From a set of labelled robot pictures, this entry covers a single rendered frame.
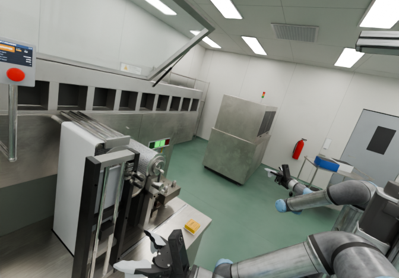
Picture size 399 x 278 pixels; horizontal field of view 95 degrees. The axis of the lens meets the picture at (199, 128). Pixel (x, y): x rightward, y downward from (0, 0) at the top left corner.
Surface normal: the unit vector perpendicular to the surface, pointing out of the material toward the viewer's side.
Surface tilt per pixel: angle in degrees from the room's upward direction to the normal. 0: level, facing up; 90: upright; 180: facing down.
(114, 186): 90
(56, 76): 90
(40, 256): 0
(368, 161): 90
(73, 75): 90
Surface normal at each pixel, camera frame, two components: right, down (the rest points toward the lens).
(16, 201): 0.83, 0.33
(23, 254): 0.25, -0.94
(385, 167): -0.50, 0.08
